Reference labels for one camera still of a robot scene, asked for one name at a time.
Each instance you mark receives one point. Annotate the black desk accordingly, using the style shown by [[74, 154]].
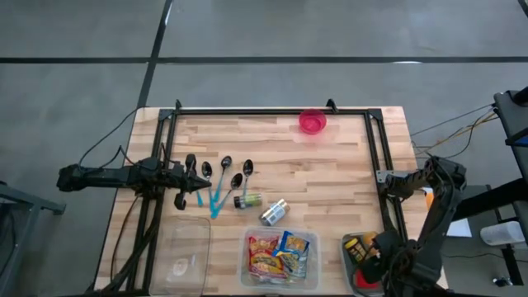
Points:
[[509, 119]]

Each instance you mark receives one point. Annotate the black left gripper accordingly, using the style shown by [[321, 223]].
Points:
[[177, 179]]

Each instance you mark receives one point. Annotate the green herb spice jar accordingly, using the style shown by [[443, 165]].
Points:
[[247, 201]]

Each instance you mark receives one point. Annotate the white rounded box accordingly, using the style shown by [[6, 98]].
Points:
[[501, 233]]

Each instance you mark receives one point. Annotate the red ramen noodle packet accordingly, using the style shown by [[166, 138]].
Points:
[[266, 268], [262, 244]]

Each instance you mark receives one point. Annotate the clear plastic storage bin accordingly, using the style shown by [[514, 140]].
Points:
[[181, 247], [313, 266]]

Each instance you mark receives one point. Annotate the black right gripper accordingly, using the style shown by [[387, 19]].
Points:
[[389, 249]]

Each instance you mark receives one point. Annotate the dark jar yellow label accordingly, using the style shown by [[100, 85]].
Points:
[[355, 249]]

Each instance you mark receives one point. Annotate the red paprika spice tin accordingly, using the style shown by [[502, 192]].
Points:
[[365, 284]]

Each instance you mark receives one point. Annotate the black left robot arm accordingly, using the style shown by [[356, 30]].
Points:
[[103, 177]]

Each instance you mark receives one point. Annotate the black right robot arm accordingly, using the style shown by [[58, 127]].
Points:
[[447, 177]]

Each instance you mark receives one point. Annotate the small white plastic bin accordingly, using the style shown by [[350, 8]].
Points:
[[348, 270]]

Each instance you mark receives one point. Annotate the white paper sheet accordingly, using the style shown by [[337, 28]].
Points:
[[458, 227]]

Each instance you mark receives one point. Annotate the orange label spice bottle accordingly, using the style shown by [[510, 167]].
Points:
[[369, 238]]

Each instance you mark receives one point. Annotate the pink plastic bowl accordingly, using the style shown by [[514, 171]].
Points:
[[312, 121]]

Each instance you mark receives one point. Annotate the grey metal stand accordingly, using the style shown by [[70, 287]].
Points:
[[24, 206]]

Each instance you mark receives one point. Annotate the black aluminium table frame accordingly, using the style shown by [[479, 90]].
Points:
[[268, 111]]

